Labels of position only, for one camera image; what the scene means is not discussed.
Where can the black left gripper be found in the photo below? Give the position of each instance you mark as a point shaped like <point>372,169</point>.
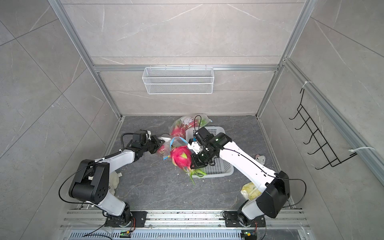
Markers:
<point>157,144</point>

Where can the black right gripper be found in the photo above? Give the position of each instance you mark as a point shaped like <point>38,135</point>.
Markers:
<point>195,163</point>

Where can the pink dragon fruit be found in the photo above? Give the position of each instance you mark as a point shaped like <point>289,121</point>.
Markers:
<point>163,150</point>
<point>182,158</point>

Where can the zip-top bag with blue seal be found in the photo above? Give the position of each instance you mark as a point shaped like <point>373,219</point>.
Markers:
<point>169,143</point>

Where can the zip-top bag with dragon fruit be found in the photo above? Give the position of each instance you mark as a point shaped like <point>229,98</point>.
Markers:
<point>181,125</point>

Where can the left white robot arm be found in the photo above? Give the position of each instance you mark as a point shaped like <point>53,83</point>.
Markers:
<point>90,184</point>

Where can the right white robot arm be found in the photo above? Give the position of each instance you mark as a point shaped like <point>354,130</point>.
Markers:
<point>274,187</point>

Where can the yellow-green packaged snack bag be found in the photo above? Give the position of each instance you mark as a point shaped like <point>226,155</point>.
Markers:
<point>250,192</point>

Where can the white plush teddy bear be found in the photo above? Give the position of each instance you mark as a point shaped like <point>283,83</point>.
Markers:
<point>114,180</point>

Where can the stars and stripes patterned can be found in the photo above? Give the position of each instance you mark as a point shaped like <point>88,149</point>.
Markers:
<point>260,159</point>

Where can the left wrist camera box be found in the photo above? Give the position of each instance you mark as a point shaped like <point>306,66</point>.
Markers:
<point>147,134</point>

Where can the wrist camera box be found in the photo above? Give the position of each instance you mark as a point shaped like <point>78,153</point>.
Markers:
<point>194,146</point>
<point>147,134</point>

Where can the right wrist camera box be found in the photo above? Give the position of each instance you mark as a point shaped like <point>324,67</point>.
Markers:
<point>194,146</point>

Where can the white wire mesh wall basket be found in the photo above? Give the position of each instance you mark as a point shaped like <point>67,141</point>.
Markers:
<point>178,80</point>

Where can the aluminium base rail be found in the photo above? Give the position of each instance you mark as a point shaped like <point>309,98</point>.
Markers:
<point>184,225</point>

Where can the black wire wall hook rack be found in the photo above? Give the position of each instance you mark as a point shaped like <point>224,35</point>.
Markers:
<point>322,144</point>

